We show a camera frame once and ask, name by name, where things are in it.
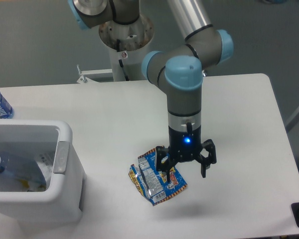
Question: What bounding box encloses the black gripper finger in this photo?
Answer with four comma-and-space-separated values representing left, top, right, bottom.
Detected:
155, 146, 177, 182
194, 139, 217, 178

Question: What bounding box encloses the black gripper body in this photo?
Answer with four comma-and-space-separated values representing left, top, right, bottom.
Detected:
168, 127, 202, 163

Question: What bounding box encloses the blue snack wrapper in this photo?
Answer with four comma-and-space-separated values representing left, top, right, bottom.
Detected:
128, 148, 187, 206

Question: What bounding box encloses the crushed clear plastic bottle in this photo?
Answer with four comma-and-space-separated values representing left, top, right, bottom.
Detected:
0, 151, 47, 185

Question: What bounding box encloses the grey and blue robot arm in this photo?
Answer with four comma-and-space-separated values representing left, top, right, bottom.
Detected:
68, 0, 234, 176

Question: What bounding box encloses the white trash can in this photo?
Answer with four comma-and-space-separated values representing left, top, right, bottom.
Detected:
0, 119, 86, 223

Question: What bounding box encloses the yellow white trash in bin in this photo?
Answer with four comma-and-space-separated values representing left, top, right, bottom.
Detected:
17, 179, 46, 192

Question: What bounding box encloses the white pedestal foot bracket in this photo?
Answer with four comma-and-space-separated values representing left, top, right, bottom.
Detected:
76, 65, 114, 84

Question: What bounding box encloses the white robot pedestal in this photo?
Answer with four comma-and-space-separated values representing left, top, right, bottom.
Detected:
99, 14, 154, 82

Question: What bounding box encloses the black cable on pedestal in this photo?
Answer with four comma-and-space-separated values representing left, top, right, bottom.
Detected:
116, 38, 130, 81

